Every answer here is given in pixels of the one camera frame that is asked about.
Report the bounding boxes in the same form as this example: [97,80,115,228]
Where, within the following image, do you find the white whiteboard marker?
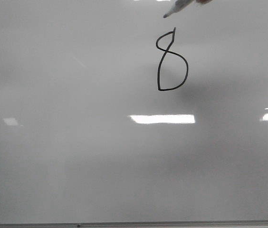
[163,0,193,19]

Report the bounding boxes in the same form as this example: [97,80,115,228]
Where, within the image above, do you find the white glossy whiteboard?
[0,0,268,223]

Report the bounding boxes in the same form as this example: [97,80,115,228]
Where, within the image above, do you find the grey aluminium whiteboard frame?
[0,220,268,228]

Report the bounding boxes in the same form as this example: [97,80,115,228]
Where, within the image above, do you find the person's hand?
[196,0,212,5]

